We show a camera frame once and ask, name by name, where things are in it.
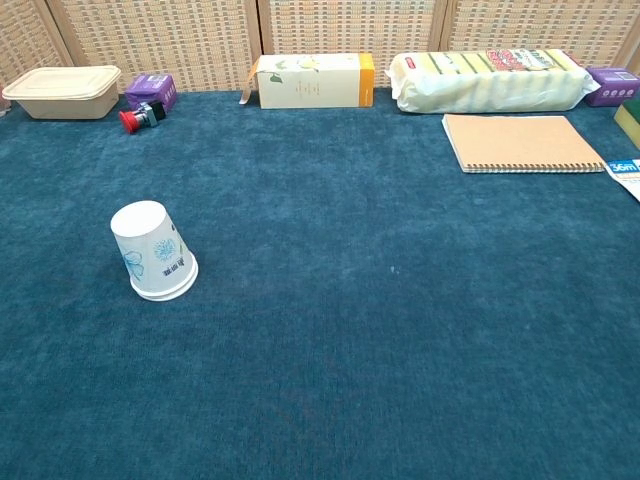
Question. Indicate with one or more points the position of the correction tape blister pack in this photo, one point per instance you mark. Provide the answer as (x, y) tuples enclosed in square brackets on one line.
[(627, 172)]

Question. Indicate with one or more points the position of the pack of yellow sponges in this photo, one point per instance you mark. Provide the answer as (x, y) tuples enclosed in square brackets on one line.
[(490, 82)]

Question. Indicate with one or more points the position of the kraft spiral notebook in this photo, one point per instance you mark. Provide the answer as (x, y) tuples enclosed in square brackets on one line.
[(522, 142)]

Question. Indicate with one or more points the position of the blue table cloth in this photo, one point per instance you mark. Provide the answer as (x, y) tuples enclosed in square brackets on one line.
[(350, 300)]

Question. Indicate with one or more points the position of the small red black bottle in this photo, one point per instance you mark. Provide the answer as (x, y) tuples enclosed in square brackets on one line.
[(137, 117)]

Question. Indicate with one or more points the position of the white and orange carton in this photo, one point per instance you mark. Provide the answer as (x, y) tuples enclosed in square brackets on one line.
[(310, 82)]

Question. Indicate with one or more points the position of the small purple carton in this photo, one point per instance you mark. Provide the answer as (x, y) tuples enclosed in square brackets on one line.
[(612, 87), (152, 90)]

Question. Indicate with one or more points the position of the woven folding screen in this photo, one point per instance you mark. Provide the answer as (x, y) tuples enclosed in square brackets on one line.
[(190, 40)]

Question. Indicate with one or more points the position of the beige lidded lunch box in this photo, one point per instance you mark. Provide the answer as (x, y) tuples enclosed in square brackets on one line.
[(62, 95)]

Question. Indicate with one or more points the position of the white floral paper cup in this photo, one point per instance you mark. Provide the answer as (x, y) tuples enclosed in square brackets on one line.
[(142, 240), (162, 297)]

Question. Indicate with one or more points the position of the green and yellow sponge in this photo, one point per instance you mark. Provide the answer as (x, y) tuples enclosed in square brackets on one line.
[(631, 122)]

